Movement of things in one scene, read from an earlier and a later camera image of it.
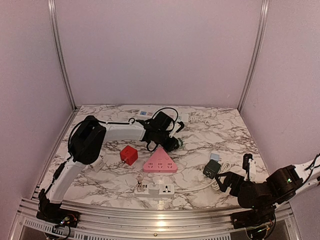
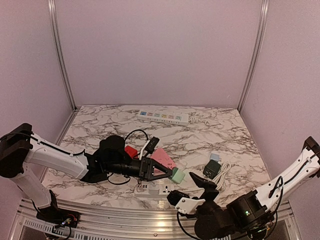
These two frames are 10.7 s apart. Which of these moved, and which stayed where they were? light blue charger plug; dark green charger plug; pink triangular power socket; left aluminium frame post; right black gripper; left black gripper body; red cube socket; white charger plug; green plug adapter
Moved: left black gripper body; right black gripper; green plug adapter
Stayed: white charger plug; dark green charger plug; red cube socket; light blue charger plug; pink triangular power socket; left aluminium frame post
